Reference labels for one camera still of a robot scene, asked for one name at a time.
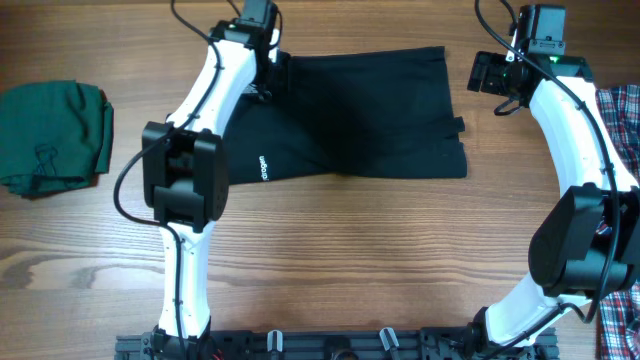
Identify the black t-shirt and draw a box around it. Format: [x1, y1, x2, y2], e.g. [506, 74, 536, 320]
[223, 46, 468, 185]

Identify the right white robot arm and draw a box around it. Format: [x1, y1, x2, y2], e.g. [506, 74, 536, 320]
[464, 4, 639, 359]

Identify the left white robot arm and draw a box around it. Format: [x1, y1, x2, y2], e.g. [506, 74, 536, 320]
[142, 1, 281, 352]

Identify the folded green garment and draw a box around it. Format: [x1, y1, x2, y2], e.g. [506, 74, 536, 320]
[1, 80, 114, 197]

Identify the plaid red blue shirt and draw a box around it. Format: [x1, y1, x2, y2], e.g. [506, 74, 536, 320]
[597, 85, 639, 360]

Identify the black mounting rail base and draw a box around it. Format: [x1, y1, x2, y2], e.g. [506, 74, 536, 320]
[114, 328, 560, 360]

